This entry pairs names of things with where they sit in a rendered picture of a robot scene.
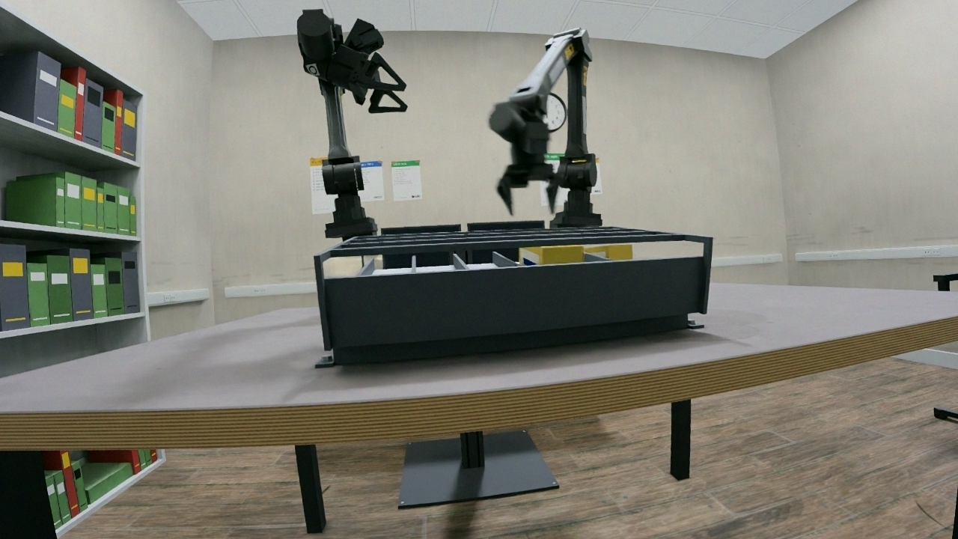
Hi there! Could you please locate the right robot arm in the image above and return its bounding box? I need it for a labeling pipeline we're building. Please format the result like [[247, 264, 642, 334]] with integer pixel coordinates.
[[297, 8, 384, 230]]

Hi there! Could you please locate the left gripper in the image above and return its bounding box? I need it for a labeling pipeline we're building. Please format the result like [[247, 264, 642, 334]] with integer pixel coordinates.
[[498, 165, 566, 218]]

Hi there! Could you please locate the dark grey front panel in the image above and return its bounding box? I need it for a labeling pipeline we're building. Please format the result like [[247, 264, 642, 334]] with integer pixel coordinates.
[[324, 255, 703, 348]]

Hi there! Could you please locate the yellow butter carton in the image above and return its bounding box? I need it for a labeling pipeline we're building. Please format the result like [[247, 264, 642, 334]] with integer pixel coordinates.
[[586, 244, 633, 261], [520, 245, 586, 266]]

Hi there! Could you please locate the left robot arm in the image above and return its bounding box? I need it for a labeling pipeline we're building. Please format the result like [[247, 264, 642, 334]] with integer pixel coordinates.
[[490, 28, 601, 219]]

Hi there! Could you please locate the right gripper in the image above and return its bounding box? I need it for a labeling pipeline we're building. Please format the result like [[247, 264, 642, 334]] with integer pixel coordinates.
[[327, 52, 408, 114]]

